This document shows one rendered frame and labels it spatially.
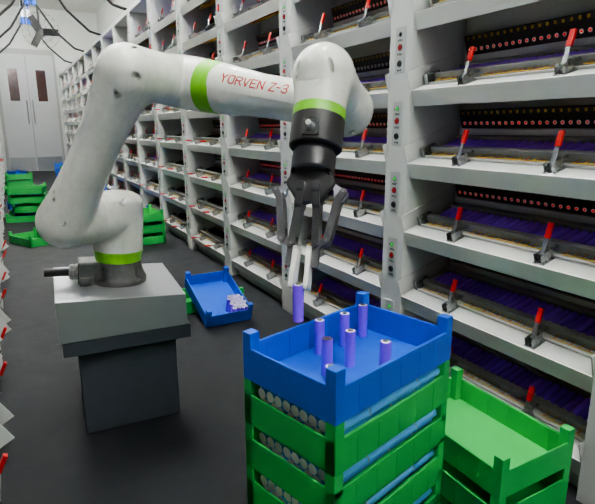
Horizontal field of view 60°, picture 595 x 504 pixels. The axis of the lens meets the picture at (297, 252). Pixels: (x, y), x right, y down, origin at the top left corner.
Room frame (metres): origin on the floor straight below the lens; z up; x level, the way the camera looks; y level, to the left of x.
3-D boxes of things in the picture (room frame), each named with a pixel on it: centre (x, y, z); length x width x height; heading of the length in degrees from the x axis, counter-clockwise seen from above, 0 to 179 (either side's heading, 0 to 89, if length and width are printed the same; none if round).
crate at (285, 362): (0.79, -0.09, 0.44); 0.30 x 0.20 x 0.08; 134
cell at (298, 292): (0.80, 0.00, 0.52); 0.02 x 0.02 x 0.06
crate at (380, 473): (0.79, -0.09, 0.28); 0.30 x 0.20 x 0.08; 134
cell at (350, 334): (0.79, -0.09, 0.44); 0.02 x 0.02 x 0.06
